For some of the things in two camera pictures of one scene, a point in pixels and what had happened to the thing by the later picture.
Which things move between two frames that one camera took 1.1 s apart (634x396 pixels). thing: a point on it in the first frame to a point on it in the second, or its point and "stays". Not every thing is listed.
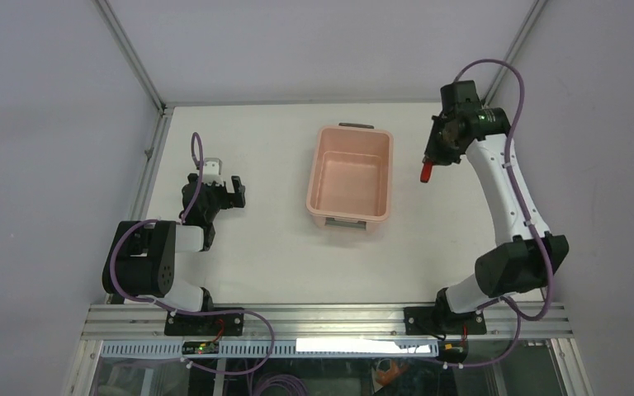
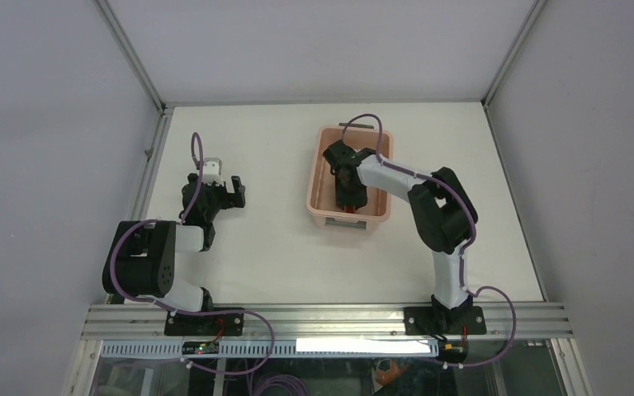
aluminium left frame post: (118, 35) stays
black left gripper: (229, 202) stays
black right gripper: (432, 153) to (359, 200)
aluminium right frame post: (512, 55) stays
